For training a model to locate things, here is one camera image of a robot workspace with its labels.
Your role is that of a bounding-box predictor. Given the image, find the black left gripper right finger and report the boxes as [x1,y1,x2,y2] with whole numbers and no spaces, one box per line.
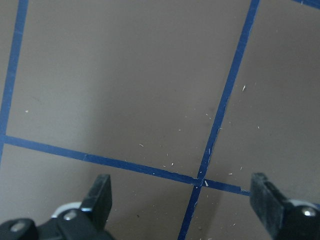
[249,172,294,239]

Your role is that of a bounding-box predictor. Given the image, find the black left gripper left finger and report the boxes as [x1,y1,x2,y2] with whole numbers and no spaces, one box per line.
[79,174,112,231]

